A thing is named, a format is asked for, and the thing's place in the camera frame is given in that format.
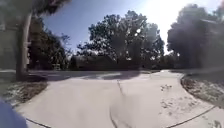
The large broad tree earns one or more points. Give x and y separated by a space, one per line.
123 40

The pale concrete path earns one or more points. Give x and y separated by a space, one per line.
100 103

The dark trees behind trunk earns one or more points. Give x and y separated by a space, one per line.
46 50

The large dark tree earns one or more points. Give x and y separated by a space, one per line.
193 36

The tree with pale trunk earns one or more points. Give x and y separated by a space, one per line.
22 53

